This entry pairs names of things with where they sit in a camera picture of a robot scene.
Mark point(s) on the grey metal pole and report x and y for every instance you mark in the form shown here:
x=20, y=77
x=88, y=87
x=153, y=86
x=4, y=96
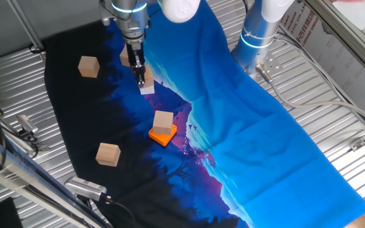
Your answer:
x=24, y=22

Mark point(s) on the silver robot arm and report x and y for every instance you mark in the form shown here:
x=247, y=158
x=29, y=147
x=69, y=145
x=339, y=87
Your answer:
x=255, y=31

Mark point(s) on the orange square base block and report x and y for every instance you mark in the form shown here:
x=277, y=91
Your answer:
x=162, y=140

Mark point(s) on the white printed panel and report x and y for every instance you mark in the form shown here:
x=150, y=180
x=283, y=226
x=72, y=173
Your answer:
x=344, y=60

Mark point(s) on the silver camera mount bracket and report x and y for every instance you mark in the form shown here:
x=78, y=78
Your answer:
x=41, y=147

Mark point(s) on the silver depth camera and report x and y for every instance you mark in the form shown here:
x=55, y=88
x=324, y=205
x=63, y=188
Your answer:
x=27, y=124
x=84, y=188

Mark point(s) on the aluminium frame beam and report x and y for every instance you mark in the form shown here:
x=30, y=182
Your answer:
x=344, y=38
x=27, y=177

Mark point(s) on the Rubik's cube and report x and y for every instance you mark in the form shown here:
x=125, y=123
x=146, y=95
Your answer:
x=147, y=91

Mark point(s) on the blue mountain print cloth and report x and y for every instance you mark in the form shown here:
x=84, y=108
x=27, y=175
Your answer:
x=249, y=142

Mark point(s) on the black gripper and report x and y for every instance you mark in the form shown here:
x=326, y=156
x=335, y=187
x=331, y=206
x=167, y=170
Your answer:
x=135, y=53

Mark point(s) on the light wooden cube block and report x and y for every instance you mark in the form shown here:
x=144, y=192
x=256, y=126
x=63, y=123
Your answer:
x=124, y=58
x=163, y=123
x=149, y=79
x=89, y=67
x=108, y=155

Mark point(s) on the black flat device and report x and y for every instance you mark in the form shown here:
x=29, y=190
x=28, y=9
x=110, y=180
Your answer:
x=8, y=215

